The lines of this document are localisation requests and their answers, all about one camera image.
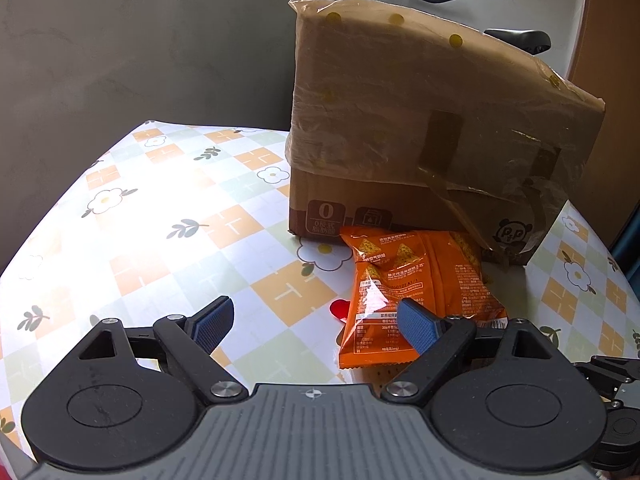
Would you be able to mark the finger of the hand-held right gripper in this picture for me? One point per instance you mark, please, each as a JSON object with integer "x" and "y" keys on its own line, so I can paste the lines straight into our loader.
{"x": 607, "y": 372}

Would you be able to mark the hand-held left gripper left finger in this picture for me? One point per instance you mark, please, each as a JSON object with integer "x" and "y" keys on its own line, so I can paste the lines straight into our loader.
{"x": 212, "y": 322}

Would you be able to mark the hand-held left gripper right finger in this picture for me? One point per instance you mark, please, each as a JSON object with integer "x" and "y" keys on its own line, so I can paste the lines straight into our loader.
{"x": 417, "y": 325}

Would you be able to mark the orange snack packet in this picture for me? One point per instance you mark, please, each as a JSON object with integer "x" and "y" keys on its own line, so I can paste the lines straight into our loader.
{"x": 460, "y": 280}
{"x": 370, "y": 320}

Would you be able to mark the red snack packet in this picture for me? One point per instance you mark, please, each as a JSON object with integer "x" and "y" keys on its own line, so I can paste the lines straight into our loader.
{"x": 342, "y": 310}

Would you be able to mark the plastic-lined cardboard box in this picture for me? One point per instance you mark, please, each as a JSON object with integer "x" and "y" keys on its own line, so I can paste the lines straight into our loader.
{"x": 400, "y": 110}

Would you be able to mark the blue curtain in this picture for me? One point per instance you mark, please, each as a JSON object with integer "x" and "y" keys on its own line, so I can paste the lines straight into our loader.
{"x": 631, "y": 245}

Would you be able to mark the black exercise bike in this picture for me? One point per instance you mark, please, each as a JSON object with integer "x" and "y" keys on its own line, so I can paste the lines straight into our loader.
{"x": 520, "y": 39}

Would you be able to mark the wooden board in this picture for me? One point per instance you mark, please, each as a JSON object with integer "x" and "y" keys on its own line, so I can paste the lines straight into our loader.
{"x": 610, "y": 60}

